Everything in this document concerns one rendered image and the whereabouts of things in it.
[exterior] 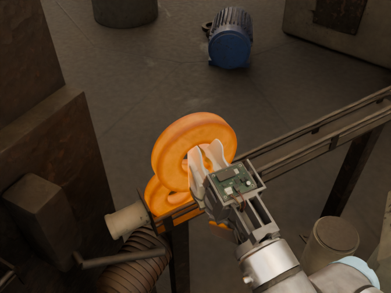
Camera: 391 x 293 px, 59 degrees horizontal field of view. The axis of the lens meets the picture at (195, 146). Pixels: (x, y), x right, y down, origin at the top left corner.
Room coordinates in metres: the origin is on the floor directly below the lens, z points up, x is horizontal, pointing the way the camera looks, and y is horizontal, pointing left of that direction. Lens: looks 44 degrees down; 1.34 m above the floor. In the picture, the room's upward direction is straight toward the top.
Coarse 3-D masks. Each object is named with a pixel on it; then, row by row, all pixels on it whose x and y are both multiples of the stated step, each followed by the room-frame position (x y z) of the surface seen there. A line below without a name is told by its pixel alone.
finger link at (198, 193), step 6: (192, 174) 0.37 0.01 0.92; (192, 180) 0.37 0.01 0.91; (192, 186) 0.35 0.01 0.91; (198, 186) 0.35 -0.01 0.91; (192, 192) 0.34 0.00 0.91; (198, 192) 0.34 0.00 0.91; (204, 192) 0.34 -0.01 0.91; (198, 198) 0.33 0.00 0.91; (198, 204) 0.33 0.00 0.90; (204, 204) 0.33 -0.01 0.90
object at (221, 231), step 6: (210, 222) 0.34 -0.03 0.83; (216, 228) 0.32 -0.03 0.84; (222, 228) 0.30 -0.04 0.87; (228, 228) 0.29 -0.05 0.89; (216, 234) 0.32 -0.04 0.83; (222, 234) 0.30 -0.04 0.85; (228, 234) 0.29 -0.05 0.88; (234, 234) 0.28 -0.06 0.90; (228, 240) 0.29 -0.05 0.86; (234, 240) 0.27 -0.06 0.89
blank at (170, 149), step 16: (208, 112) 0.47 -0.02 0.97; (176, 128) 0.42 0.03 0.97; (192, 128) 0.42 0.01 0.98; (208, 128) 0.43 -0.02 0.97; (224, 128) 0.44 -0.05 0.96; (160, 144) 0.41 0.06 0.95; (176, 144) 0.40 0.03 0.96; (192, 144) 0.42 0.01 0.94; (224, 144) 0.44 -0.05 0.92; (160, 160) 0.39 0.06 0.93; (176, 160) 0.40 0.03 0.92; (160, 176) 0.39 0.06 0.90; (176, 176) 0.40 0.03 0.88
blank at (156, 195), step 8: (184, 160) 0.54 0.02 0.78; (152, 184) 0.49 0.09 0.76; (160, 184) 0.48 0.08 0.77; (144, 192) 0.49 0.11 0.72; (152, 192) 0.47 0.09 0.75; (160, 192) 0.48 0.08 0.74; (168, 192) 0.49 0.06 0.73; (184, 192) 0.53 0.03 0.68; (152, 200) 0.47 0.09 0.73; (160, 200) 0.48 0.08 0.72; (168, 200) 0.50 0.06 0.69; (176, 200) 0.51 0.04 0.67; (184, 200) 0.51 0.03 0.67; (152, 208) 0.47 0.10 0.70; (160, 208) 0.48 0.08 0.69; (168, 208) 0.49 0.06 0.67
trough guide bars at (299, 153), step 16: (368, 96) 0.83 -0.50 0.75; (384, 96) 0.85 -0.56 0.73; (336, 112) 0.77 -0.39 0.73; (384, 112) 0.76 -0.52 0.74; (304, 128) 0.72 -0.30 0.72; (352, 128) 0.72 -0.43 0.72; (272, 144) 0.67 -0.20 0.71; (320, 144) 0.67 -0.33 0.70; (336, 144) 0.69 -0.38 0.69; (240, 160) 0.63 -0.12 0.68; (288, 160) 0.62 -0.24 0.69; (176, 192) 0.54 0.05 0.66; (176, 208) 0.48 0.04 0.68; (192, 208) 0.49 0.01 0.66; (160, 224) 0.46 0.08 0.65
